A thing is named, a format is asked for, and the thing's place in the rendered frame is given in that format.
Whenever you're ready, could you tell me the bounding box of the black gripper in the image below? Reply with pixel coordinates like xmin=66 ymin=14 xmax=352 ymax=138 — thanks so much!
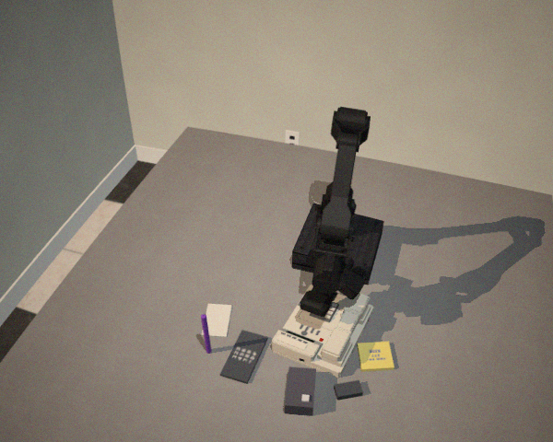
xmin=300 ymin=256 xmax=354 ymax=317

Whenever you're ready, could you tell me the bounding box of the cream paper sheet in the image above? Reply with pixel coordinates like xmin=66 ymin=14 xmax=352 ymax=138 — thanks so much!
xmin=206 ymin=304 xmax=232 ymax=337

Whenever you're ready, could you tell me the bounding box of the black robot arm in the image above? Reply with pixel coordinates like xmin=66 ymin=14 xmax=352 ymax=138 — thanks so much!
xmin=312 ymin=107 xmax=371 ymax=299

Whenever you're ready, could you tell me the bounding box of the black phone keypad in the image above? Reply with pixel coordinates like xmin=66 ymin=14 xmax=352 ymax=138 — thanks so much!
xmin=310 ymin=302 xmax=339 ymax=322

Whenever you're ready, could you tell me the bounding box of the purple cylinder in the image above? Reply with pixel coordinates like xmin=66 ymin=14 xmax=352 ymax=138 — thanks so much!
xmin=201 ymin=314 xmax=211 ymax=354

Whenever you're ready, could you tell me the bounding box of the yellow sticky note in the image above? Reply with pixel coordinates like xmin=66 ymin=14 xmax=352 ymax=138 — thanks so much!
xmin=357 ymin=342 xmax=394 ymax=372

